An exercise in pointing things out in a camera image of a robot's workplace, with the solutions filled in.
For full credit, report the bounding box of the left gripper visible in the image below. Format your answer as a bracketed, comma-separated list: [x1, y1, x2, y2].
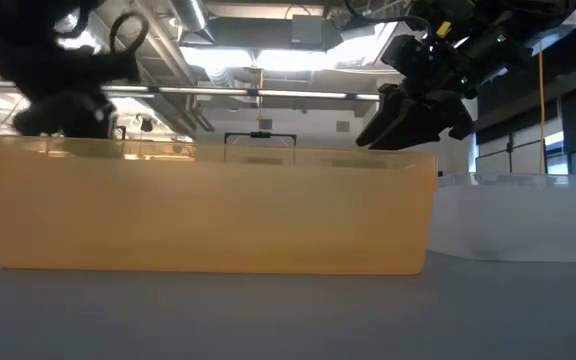
[11, 92, 118, 140]

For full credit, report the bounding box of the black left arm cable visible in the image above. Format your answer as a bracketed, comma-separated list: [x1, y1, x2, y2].
[109, 12, 150, 56]

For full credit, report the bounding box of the clear plastic bin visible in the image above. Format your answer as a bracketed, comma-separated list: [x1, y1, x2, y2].
[427, 171, 576, 265]

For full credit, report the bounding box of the silver ceiling duct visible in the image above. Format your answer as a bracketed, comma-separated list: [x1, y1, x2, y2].
[170, 0, 217, 44]

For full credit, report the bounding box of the orange translucent plastic bin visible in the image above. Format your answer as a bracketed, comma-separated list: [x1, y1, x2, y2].
[0, 134, 439, 276]

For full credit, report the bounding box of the black rectangular frame stand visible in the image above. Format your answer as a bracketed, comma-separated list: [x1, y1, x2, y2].
[223, 131, 298, 164]

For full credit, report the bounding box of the grey ceiling ventilation box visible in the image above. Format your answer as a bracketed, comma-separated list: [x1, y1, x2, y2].
[202, 12, 344, 51]

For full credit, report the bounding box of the black pole stand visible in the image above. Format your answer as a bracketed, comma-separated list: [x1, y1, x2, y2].
[497, 132, 544, 174]

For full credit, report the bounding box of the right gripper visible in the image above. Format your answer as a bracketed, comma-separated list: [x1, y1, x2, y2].
[355, 34, 479, 151]

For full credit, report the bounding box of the long ceiling light bar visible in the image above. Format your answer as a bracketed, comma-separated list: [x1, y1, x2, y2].
[100, 83, 382, 101]

